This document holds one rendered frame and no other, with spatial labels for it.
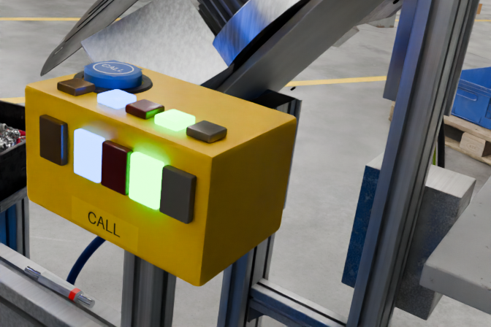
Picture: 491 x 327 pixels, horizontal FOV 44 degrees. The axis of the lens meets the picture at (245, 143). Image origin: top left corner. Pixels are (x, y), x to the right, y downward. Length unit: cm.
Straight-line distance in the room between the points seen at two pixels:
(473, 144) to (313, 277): 166
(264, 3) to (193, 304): 138
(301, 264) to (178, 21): 155
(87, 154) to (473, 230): 53
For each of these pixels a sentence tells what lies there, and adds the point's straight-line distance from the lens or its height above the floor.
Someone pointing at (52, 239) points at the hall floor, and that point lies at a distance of 229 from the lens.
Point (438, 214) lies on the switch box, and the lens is 95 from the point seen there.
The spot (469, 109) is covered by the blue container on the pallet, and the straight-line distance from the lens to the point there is 370.
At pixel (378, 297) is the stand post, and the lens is 94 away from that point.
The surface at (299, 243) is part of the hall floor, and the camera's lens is 237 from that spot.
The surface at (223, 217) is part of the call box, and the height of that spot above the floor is 103.
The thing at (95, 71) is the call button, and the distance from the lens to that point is 43.
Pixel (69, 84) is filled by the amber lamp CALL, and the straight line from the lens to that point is 42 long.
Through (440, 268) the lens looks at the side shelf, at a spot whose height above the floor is 86.
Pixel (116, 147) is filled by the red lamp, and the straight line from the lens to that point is 37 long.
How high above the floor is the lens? 121
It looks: 22 degrees down
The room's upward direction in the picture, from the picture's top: 7 degrees clockwise
